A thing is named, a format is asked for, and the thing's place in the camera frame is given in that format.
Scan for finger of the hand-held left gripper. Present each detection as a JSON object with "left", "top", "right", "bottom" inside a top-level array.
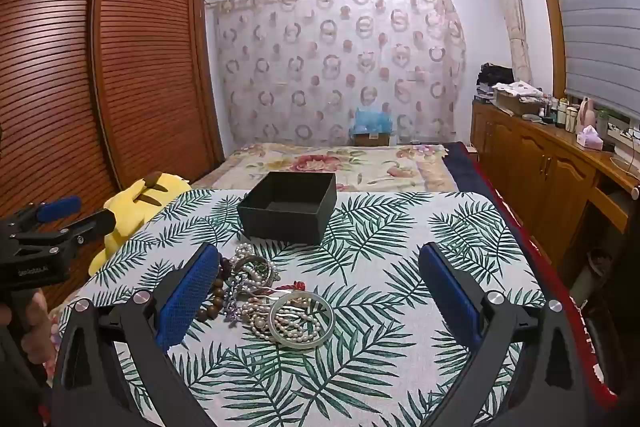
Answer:
[
  {"left": 10, "top": 208, "right": 117, "bottom": 253},
  {"left": 0, "top": 196, "right": 82, "bottom": 240}
]

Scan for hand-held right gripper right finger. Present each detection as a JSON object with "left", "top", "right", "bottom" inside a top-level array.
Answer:
[{"left": 417, "top": 242, "right": 598, "bottom": 427}]

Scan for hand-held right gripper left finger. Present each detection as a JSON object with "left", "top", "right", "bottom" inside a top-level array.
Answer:
[{"left": 50, "top": 242, "right": 223, "bottom": 427}]

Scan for wooden bead bracelet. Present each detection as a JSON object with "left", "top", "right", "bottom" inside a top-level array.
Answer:
[{"left": 195, "top": 254, "right": 236, "bottom": 323}]

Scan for purple bead bracelet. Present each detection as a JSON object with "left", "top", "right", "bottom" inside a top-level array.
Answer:
[{"left": 222, "top": 292, "right": 247, "bottom": 323}]

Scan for pile of bead jewellery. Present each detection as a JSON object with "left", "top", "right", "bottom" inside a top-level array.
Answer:
[{"left": 227, "top": 243, "right": 323, "bottom": 344}]

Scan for red string bracelet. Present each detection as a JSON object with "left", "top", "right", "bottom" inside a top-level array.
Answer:
[{"left": 257, "top": 279, "right": 316, "bottom": 300}]

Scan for pale jade bangle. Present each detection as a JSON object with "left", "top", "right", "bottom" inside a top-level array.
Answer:
[{"left": 268, "top": 291, "right": 335, "bottom": 350}]

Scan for black box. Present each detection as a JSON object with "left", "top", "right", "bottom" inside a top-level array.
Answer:
[{"left": 237, "top": 171, "right": 337, "bottom": 245}]

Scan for person's left hand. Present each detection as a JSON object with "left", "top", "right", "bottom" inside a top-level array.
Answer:
[{"left": 19, "top": 288, "right": 54, "bottom": 378}]

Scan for yellow plush toy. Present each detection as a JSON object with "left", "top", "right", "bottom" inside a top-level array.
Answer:
[{"left": 90, "top": 171, "right": 192, "bottom": 275}]

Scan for leaf print tablecloth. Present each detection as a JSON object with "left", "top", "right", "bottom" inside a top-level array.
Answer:
[{"left": 55, "top": 190, "right": 548, "bottom": 427}]

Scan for wooden cabinet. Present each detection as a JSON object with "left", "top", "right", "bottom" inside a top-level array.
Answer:
[{"left": 470, "top": 100, "right": 640, "bottom": 258}]

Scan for wooden slatted wardrobe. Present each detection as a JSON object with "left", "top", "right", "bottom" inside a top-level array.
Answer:
[{"left": 0, "top": 0, "right": 225, "bottom": 308}]

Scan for small cardboard box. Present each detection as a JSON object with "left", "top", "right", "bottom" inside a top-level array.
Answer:
[{"left": 354, "top": 132, "right": 392, "bottom": 147}]

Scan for floral bed blanket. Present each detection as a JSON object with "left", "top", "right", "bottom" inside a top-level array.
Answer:
[{"left": 192, "top": 142, "right": 468, "bottom": 193}]

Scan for blue plastic bag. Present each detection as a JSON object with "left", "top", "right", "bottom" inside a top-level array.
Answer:
[{"left": 350, "top": 107, "right": 396, "bottom": 135}]

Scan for cardboard box with white cloth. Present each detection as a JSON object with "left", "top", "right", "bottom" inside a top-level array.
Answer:
[{"left": 492, "top": 81, "right": 546, "bottom": 117}]

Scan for pink tissue box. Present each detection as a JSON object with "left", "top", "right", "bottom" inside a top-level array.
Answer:
[{"left": 576, "top": 126, "right": 605, "bottom": 151}]

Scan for group of small bottles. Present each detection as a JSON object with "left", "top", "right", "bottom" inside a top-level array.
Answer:
[{"left": 540, "top": 94, "right": 581, "bottom": 130}]

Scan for stack of dark clothes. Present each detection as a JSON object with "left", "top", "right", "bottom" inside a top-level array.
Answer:
[{"left": 475, "top": 63, "right": 516, "bottom": 103}]

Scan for beige side curtain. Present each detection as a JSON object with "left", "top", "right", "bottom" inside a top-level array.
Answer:
[{"left": 480, "top": 0, "right": 532, "bottom": 83}]

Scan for grey window blind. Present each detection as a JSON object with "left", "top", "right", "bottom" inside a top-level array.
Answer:
[{"left": 540, "top": 0, "right": 640, "bottom": 118}]

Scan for ring patterned curtain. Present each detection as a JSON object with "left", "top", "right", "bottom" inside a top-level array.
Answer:
[{"left": 207, "top": 0, "right": 468, "bottom": 148}]

